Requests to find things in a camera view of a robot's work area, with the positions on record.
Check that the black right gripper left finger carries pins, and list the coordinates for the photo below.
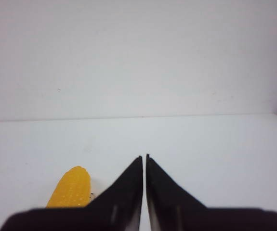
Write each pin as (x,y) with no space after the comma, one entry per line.
(118,208)

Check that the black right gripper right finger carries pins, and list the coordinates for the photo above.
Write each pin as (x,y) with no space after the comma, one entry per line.
(171,208)

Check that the yellow corn cob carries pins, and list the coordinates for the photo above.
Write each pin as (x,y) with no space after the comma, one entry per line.
(72,190)

